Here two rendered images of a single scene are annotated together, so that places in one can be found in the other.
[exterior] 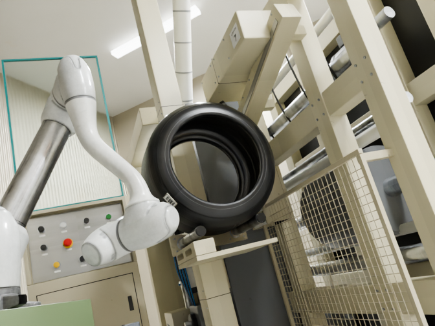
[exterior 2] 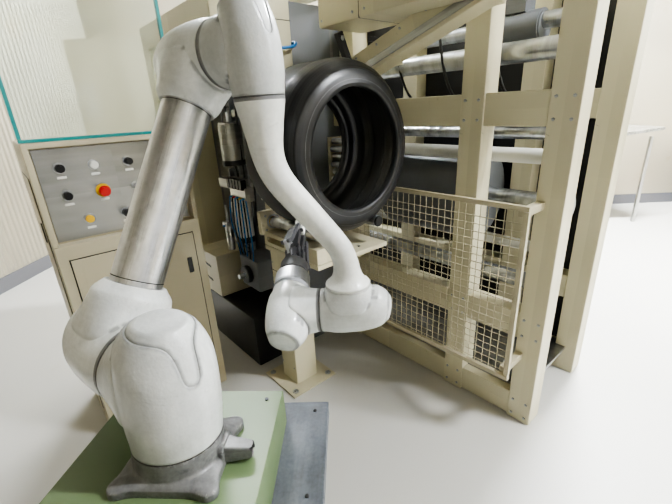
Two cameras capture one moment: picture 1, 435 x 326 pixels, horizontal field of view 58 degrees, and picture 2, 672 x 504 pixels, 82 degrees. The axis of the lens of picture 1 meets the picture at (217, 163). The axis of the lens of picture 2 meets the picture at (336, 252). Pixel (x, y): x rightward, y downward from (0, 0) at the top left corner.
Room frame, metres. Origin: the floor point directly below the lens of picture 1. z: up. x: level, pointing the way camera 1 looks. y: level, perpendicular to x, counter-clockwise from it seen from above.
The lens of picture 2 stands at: (0.37, 0.52, 1.33)
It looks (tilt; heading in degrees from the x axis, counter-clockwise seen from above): 21 degrees down; 341
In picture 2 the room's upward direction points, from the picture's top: 3 degrees counter-clockwise
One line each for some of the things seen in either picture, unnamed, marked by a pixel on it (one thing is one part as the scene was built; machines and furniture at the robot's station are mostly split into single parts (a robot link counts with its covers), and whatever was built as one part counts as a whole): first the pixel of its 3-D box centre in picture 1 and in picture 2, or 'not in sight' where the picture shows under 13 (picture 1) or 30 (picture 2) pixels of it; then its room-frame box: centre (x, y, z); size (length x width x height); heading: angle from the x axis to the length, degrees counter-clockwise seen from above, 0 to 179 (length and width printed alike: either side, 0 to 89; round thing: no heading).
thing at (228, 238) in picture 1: (209, 237); (298, 213); (2.00, 0.14, 0.90); 0.40 x 0.03 x 0.10; 112
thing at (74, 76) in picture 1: (75, 81); (247, 45); (1.19, 0.40, 1.45); 0.14 x 0.13 x 0.18; 33
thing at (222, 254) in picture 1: (225, 253); (325, 244); (1.83, 0.07, 0.80); 0.37 x 0.36 x 0.02; 112
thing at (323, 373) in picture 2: not in sight; (300, 372); (2.06, 0.18, 0.01); 0.27 x 0.27 x 0.02; 22
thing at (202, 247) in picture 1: (194, 252); (297, 244); (1.78, 0.20, 0.83); 0.36 x 0.09 x 0.06; 22
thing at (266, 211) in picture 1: (264, 198); (352, 167); (2.18, -0.20, 1.05); 0.20 x 0.15 x 0.30; 22
